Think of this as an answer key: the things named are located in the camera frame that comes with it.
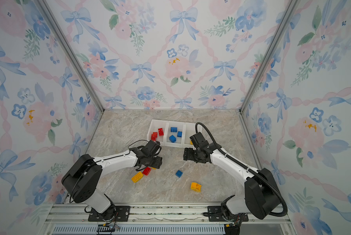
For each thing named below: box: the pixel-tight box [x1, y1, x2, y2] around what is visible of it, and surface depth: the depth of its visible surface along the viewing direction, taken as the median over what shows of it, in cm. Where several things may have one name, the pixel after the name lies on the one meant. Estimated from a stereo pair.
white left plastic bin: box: [147, 119, 168, 146], surface depth 106 cm
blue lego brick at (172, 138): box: [168, 134, 177, 143], surface depth 103 cm
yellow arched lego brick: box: [190, 182, 202, 193], surface depth 81 cm
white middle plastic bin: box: [164, 120, 186, 148], surface depth 103 cm
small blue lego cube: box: [175, 169, 184, 178], surface depth 88 cm
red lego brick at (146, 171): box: [142, 166, 152, 176], surface depth 88 cm
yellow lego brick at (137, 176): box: [130, 171, 144, 184], surface depth 87 cm
